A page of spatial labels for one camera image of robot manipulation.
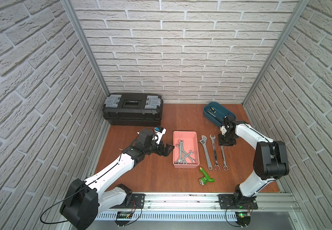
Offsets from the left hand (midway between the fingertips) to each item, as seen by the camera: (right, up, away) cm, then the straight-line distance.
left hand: (170, 143), depth 80 cm
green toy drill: (+19, -21, -2) cm, 28 cm away
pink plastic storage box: (+14, -5, +15) cm, 21 cm away
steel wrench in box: (+15, -13, +9) cm, 22 cm away
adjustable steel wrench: (+23, -2, +17) cm, 29 cm away
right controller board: (+38, -37, -9) cm, 53 cm away
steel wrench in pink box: (+7, -13, +8) cm, 16 cm away
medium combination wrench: (+34, -16, +6) cm, 38 cm away
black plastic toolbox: (-24, +20, +13) cm, 34 cm away
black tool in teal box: (+35, +21, +35) cm, 54 cm away
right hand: (+36, -3, +12) cm, 38 cm away
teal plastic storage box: (+41, +19, +32) cm, 56 cm away
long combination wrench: (+28, -16, +6) cm, 33 cm away
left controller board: (-24, -37, -8) cm, 45 cm away
